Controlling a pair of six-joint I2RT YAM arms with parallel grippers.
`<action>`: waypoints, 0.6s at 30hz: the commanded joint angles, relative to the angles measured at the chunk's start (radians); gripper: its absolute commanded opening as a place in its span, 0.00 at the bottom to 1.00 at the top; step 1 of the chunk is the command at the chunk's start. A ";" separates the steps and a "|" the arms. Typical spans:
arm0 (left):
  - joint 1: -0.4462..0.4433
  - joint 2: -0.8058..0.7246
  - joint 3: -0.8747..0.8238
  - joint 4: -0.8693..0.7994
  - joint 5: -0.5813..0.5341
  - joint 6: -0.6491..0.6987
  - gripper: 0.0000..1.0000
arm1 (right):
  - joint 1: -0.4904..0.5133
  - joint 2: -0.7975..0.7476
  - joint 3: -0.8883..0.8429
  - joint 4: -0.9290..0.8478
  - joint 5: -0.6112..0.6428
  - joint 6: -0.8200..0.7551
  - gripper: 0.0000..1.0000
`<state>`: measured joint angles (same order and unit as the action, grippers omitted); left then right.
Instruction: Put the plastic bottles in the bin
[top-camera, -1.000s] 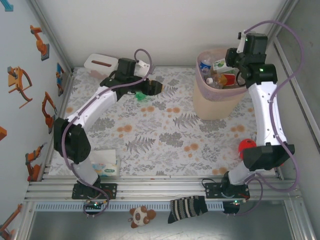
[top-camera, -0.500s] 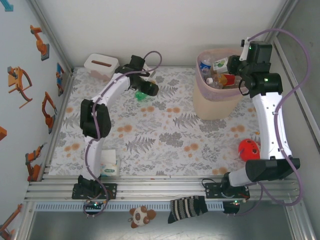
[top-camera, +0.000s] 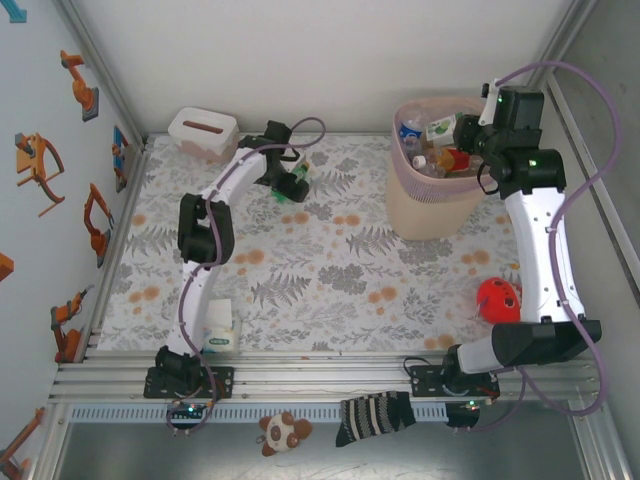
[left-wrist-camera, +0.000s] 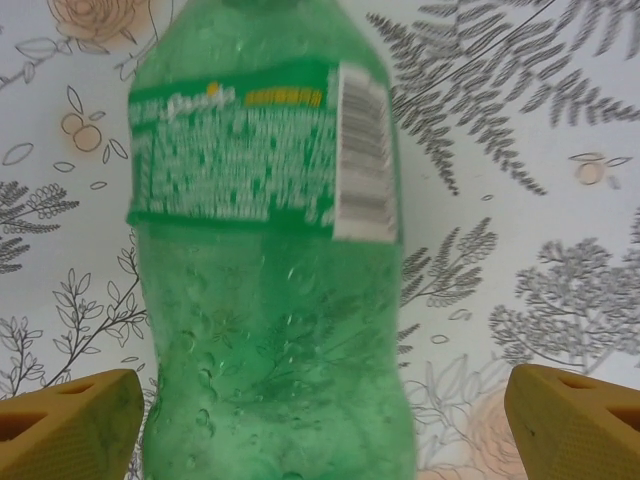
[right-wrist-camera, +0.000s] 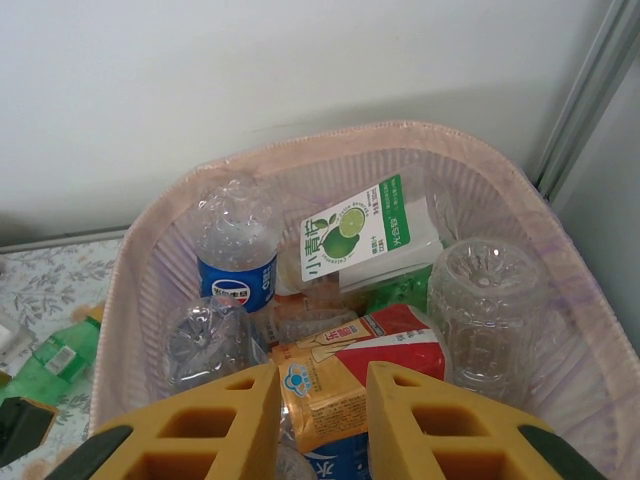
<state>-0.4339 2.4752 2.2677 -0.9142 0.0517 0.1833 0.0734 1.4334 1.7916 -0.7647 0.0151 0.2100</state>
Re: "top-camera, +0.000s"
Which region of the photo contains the green soda bottle yellow cap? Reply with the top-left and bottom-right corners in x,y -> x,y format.
268,160 -> 312,204

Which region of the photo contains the red yellow tea bottle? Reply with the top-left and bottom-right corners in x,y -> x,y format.
439,147 -> 474,174

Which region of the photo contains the bottle with lime label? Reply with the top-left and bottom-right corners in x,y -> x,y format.
424,112 -> 464,142

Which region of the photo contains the crushed clear bottle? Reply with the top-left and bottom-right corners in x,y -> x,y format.
410,152 -> 447,180

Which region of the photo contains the clear bottle round blue logo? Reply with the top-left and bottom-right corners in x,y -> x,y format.
398,102 -> 426,151

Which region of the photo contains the white pink tissue box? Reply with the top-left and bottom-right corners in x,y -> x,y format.
167,106 -> 240,162

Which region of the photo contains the aluminium upright profile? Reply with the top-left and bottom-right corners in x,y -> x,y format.
494,0 -> 600,147
52,0 -> 151,151

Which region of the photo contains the red plush fish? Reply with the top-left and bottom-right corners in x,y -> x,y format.
474,277 -> 524,321

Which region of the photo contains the soft tissue pack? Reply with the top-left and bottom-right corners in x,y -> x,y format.
202,298 -> 245,354

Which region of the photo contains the small circuit board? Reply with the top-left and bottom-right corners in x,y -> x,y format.
167,398 -> 214,421
457,398 -> 496,414

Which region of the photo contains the brown white plush toy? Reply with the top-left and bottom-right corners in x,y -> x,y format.
258,410 -> 314,457

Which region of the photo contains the black white striped sock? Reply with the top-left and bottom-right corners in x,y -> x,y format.
334,391 -> 417,448

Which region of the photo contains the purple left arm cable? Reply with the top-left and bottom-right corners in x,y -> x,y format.
167,117 -> 327,436

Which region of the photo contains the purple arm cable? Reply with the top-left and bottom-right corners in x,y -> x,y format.
449,60 -> 622,434
167,117 -> 327,436

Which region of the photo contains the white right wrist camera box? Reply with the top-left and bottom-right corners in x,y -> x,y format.
478,77 -> 504,127

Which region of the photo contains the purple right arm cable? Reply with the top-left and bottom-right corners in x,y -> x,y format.
449,60 -> 622,434

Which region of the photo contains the blue orange wall sticker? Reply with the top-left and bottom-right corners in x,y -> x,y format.
110,124 -> 140,195

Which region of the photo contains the aluminium rail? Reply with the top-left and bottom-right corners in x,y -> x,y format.
48,352 -> 600,403

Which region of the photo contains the orange claw wall sticker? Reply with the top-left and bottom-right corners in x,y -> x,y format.
13,132 -> 67,218

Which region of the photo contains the white perforated cable tray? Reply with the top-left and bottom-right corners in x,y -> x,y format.
67,403 -> 450,425

